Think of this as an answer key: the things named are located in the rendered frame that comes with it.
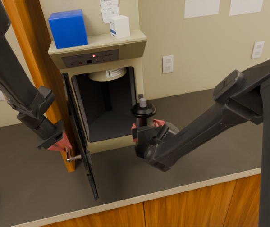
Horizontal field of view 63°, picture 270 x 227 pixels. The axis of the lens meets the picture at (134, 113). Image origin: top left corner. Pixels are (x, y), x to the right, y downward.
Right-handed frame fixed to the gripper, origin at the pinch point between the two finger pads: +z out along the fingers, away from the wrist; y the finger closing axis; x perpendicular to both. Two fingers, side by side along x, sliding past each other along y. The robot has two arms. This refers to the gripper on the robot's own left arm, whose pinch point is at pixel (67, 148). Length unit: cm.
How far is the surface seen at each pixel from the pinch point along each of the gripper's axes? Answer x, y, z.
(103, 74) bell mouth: -22.9, -24.1, -5.1
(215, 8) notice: -55, -97, 14
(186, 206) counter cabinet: 9, -22, 61
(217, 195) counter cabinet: 10, -37, 65
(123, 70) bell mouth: -24.6, -31.6, -0.6
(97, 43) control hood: -9.8, -28.9, -21.0
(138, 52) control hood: -13.1, -39.6, -9.1
